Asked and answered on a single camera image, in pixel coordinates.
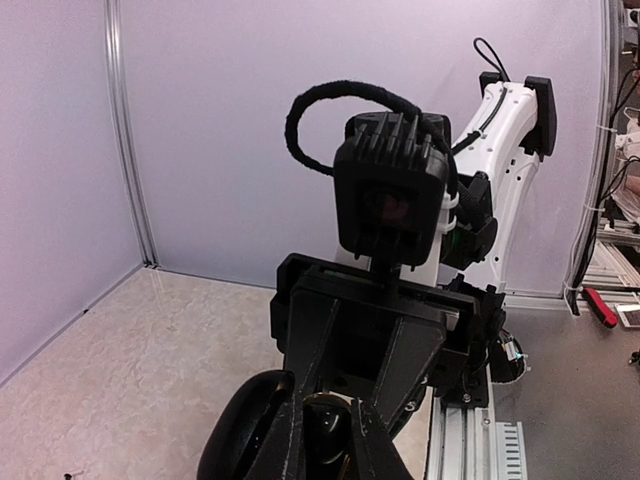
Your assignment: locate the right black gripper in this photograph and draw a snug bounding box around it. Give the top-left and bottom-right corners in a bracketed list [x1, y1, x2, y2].
[270, 254, 505, 435]

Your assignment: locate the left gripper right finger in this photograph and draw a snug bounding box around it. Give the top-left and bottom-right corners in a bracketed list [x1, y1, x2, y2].
[348, 399, 412, 480]

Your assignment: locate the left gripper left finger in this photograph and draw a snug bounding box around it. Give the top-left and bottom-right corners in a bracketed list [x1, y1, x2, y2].
[245, 396, 306, 480]

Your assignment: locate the black earbud charging case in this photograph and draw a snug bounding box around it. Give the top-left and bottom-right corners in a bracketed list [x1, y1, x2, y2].
[197, 369, 359, 480]

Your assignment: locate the black earbud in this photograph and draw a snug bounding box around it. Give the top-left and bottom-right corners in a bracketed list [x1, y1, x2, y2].
[303, 394, 351, 467]

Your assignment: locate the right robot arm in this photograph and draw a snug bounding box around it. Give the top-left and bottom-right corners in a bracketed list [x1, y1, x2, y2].
[271, 72, 557, 437]

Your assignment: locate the front aluminium rail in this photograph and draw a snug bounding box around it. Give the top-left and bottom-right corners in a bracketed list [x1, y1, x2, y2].
[422, 383, 529, 480]

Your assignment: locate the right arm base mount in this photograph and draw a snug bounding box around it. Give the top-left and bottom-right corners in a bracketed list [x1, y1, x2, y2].
[428, 274, 527, 409]

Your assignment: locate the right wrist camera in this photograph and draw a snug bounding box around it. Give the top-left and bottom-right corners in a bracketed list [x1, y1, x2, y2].
[333, 112, 449, 267]

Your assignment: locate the right camera cable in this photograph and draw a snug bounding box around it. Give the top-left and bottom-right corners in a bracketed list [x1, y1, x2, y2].
[284, 79, 461, 201]

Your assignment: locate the red handled tool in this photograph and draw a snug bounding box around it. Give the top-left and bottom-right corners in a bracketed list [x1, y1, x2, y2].
[581, 287, 618, 329]

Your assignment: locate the left aluminium frame post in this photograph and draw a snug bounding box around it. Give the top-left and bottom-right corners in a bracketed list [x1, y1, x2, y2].
[103, 0, 160, 268]

